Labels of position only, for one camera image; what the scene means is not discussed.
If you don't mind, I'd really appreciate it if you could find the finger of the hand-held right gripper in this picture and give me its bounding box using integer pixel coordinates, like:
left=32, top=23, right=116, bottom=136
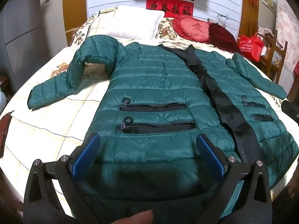
left=281, top=100, right=299, bottom=120

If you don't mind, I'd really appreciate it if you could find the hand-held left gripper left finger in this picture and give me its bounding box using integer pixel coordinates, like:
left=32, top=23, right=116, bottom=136
left=23, top=133, right=103, bottom=224

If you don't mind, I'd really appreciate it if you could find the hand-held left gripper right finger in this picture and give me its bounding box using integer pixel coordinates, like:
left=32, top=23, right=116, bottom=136
left=196, top=133, right=272, bottom=224

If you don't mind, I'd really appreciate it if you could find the green puffer jacket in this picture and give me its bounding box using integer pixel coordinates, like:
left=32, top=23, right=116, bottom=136
left=27, top=35, right=299, bottom=217

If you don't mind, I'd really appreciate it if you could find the person's left hand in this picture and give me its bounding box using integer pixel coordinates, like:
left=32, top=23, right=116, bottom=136
left=112, top=210, right=155, bottom=224

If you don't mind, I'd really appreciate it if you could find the floral checked bed sheet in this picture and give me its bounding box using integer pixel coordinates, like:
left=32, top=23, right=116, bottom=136
left=0, top=6, right=299, bottom=215

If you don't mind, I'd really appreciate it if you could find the wooden chair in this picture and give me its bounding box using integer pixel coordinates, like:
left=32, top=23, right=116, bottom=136
left=257, top=28, right=288, bottom=83

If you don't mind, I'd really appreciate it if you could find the red shopping bag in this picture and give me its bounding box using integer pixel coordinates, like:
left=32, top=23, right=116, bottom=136
left=237, top=33, right=264, bottom=63

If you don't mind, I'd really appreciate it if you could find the pink floral curtain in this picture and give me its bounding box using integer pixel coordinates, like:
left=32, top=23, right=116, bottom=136
left=275, top=0, right=299, bottom=75

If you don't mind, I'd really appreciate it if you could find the dark red velvet cushion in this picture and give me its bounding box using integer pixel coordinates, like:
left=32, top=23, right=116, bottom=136
left=207, top=22, right=237, bottom=52

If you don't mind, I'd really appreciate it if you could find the red heart cushion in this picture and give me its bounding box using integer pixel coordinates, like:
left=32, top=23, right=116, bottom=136
left=172, top=15, right=211, bottom=44

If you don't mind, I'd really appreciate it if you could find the grey wardrobe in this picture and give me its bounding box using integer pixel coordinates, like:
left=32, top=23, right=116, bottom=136
left=0, top=0, right=44, bottom=91

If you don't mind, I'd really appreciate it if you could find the white pillow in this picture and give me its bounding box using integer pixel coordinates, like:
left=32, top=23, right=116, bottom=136
left=104, top=5, right=165, bottom=40

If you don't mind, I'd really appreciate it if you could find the framed wall picture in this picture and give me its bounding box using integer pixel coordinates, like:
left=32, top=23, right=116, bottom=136
left=262, top=0, right=276, bottom=13

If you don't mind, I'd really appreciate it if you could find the black wall cable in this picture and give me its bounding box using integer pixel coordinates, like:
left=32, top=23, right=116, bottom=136
left=157, top=0, right=228, bottom=20

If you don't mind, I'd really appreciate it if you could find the red wall banner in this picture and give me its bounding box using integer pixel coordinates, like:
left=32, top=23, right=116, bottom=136
left=146, top=0, right=194, bottom=17

